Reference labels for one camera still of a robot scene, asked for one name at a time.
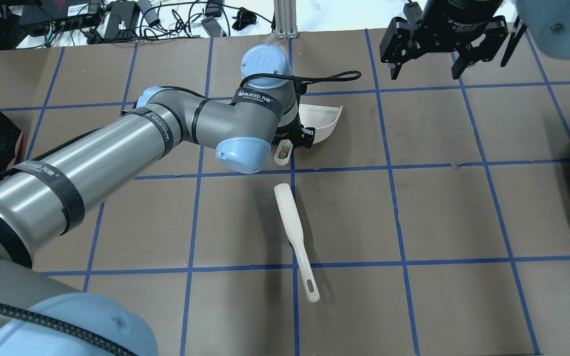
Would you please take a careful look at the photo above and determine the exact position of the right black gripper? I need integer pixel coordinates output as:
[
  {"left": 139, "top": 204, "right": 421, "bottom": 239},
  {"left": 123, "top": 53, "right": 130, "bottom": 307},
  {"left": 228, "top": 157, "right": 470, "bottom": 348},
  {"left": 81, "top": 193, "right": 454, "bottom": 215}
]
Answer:
[{"left": 379, "top": 0, "right": 508, "bottom": 80}]

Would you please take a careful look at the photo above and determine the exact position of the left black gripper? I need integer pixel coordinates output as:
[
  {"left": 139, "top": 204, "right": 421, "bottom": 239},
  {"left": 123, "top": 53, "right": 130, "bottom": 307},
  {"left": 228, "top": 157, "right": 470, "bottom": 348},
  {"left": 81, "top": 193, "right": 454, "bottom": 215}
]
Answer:
[{"left": 271, "top": 114, "right": 315, "bottom": 149}]

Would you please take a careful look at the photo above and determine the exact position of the white plastic dustpan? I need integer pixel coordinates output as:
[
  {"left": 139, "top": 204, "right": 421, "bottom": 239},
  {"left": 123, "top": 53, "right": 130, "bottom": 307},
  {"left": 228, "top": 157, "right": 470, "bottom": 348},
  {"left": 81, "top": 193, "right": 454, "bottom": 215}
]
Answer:
[{"left": 274, "top": 104, "right": 343, "bottom": 166}]

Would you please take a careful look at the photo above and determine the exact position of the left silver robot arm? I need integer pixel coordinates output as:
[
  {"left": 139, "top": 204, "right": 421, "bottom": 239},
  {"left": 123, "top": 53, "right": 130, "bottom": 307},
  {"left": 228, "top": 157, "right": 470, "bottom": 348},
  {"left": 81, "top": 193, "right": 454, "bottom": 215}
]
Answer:
[{"left": 0, "top": 44, "right": 317, "bottom": 356}]

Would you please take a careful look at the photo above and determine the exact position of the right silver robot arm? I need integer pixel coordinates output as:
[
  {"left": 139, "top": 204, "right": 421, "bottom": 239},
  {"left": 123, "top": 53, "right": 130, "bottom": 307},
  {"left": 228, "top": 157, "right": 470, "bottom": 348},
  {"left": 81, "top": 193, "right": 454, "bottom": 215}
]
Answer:
[{"left": 379, "top": 0, "right": 570, "bottom": 80}]

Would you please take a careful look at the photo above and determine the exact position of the black power adapter box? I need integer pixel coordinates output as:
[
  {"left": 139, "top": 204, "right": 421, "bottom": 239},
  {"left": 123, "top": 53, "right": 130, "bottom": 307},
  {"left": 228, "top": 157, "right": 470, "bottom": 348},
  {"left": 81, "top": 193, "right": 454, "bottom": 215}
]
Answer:
[{"left": 403, "top": 1, "right": 428, "bottom": 27}]

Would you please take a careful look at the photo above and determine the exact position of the black braided left cable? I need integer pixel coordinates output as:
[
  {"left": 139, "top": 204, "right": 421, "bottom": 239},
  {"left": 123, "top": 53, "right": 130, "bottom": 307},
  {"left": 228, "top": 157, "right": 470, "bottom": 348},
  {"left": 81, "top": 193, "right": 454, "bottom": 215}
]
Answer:
[{"left": 240, "top": 71, "right": 362, "bottom": 94}]

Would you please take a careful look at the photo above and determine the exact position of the aluminium frame post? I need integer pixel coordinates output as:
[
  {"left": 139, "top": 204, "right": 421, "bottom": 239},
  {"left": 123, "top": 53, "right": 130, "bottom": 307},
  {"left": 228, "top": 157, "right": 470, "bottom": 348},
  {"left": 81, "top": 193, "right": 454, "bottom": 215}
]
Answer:
[{"left": 273, "top": 0, "right": 299, "bottom": 39}]

